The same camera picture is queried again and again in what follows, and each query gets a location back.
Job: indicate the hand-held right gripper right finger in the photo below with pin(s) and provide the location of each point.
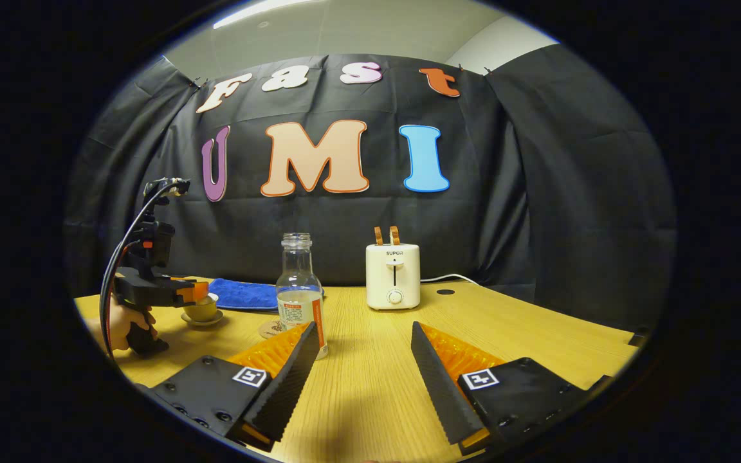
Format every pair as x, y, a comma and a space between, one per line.
441, 386

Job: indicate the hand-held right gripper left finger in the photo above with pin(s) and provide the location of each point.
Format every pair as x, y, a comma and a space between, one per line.
287, 386

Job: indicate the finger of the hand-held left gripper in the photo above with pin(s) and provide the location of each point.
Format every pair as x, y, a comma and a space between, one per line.
187, 294

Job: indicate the cream teacup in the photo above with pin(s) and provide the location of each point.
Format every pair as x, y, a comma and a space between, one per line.
202, 312

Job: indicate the round cork coaster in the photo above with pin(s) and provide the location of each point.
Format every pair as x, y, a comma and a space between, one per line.
271, 330

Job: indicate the clear water bottle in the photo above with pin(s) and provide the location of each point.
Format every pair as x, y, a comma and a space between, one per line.
300, 283

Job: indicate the cream saucer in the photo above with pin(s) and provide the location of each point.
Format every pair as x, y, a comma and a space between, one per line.
213, 320

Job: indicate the blue towel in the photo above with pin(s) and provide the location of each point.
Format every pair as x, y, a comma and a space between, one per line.
245, 294

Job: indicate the white toaster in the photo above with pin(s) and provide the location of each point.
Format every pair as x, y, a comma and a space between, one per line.
383, 283

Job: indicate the black backdrop cloth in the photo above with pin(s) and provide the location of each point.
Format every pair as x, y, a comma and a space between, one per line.
538, 193

